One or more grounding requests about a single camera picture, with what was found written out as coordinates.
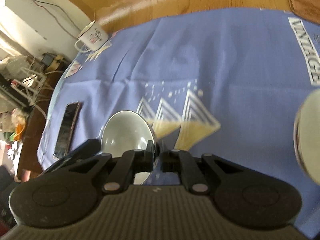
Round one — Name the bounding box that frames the blue patterned tablecloth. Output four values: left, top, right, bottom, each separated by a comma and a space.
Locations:
37, 8, 319, 238

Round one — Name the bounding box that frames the large white bowl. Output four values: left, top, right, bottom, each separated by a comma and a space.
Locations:
101, 111, 158, 193

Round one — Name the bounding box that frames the large floral plate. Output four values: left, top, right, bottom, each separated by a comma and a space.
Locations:
293, 89, 319, 184

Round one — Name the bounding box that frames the black smartphone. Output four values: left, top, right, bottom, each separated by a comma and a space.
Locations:
53, 102, 81, 160

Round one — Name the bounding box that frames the white enamel mug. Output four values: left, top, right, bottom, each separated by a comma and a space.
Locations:
74, 21, 109, 53

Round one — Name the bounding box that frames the black wall cable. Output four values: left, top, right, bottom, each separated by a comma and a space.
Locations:
0, 0, 83, 41

